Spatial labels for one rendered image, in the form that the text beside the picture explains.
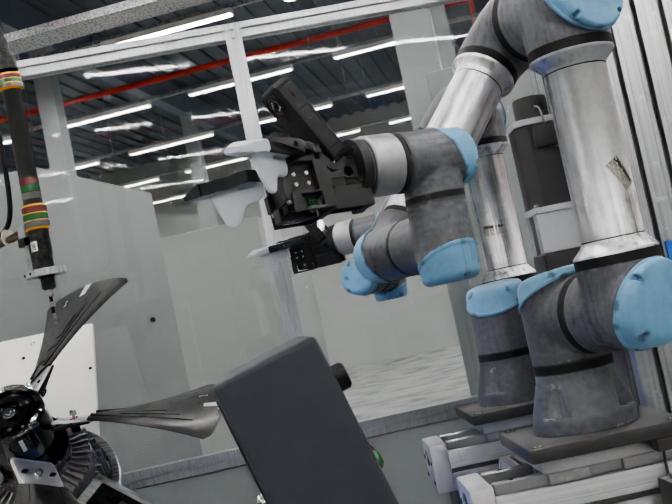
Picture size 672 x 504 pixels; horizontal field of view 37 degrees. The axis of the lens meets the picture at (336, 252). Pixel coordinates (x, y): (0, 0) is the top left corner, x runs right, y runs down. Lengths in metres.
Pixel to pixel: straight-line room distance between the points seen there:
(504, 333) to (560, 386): 0.49
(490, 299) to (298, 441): 1.02
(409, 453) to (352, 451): 1.57
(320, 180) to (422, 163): 0.14
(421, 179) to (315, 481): 0.42
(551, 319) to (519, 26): 0.41
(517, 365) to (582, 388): 0.50
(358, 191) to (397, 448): 1.44
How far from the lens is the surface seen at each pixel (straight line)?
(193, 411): 1.75
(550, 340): 1.45
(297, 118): 1.17
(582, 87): 1.38
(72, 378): 2.16
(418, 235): 1.22
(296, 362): 0.96
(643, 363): 1.67
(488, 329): 1.94
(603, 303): 1.35
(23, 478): 1.75
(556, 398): 1.47
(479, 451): 1.93
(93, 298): 1.95
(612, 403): 1.46
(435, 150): 1.21
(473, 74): 1.45
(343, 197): 1.15
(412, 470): 2.54
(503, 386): 1.93
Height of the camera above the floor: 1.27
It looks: 4 degrees up
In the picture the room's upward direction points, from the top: 12 degrees counter-clockwise
